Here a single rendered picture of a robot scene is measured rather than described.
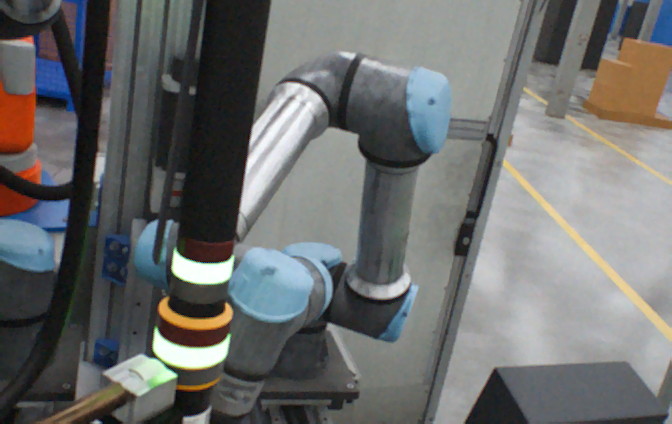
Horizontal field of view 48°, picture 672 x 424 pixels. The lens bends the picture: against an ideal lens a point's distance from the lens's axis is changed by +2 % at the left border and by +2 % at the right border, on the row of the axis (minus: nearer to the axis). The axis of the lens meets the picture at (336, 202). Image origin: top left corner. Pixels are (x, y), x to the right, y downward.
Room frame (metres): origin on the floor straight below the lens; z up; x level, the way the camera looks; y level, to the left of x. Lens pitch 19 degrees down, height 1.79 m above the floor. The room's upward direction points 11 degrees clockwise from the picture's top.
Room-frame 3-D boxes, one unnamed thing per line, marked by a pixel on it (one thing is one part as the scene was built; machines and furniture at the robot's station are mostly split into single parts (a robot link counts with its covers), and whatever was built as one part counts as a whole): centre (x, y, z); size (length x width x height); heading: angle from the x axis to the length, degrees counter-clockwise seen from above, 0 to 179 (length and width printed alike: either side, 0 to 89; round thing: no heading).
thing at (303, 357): (1.26, 0.03, 1.09); 0.15 x 0.15 x 0.10
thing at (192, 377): (0.39, 0.07, 1.55); 0.04 x 0.04 x 0.01
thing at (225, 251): (0.39, 0.07, 1.62); 0.03 x 0.03 x 0.01
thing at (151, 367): (0.36, 0.09, 1.54); 0.02 x 0.02 x 0.02; 60
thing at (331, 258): (1.26, 0.02, 1.20); 0.13 x 0.12 x 0.14; 75
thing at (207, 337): (0.39, 0.07, 1.57); 0.04 x 0.04 x 0.01
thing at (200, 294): (0.39, 0.07, 1.60); 0.03 x 0.03 x 0.01
